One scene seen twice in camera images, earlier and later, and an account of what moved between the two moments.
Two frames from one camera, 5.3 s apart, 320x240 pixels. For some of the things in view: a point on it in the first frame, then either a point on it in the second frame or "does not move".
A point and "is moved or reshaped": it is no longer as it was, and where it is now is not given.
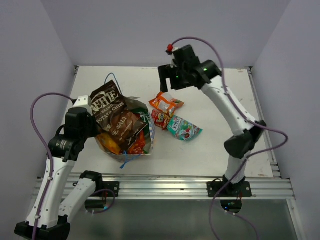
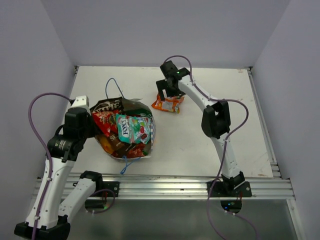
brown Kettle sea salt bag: x=112 y=115 is moved or reshaped
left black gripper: x=95 y=131 does not move
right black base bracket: x=241 y=189 does not move
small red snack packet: x=161 y=119 → x=106 y=122
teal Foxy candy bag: x=182 y=129 → x=134 y=129
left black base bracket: x=114 y=186 does not move
